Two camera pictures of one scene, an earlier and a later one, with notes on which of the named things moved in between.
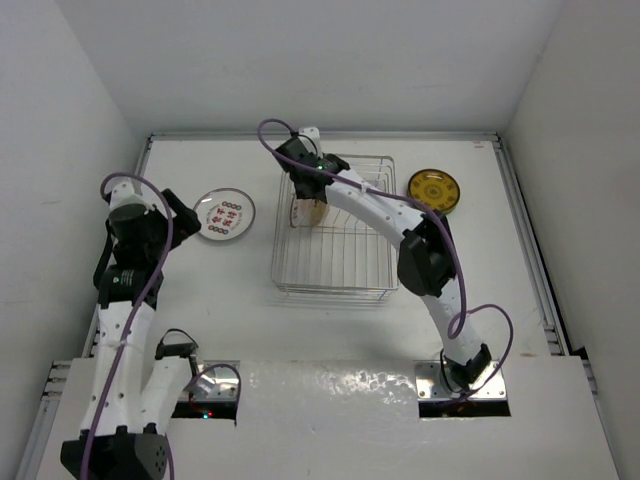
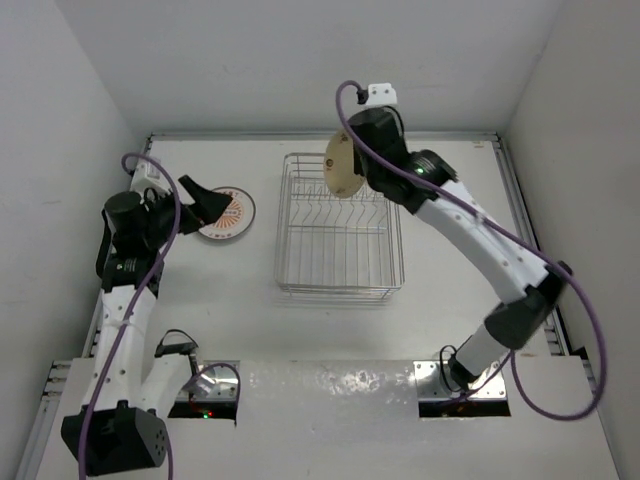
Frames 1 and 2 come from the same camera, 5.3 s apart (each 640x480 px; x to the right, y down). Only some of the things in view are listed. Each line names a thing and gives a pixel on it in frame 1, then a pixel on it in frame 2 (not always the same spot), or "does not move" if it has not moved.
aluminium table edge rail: [539, 272] does not move
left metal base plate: [216, 383] does not move
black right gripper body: [300, 193] -> [369, 173]
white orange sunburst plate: [300, 210] -> [235, 219]
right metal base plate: [428, 384] does not move
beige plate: [318, 212] -> [339, 165]
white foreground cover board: [360, 420] does not move
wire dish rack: [344, 257] does not move
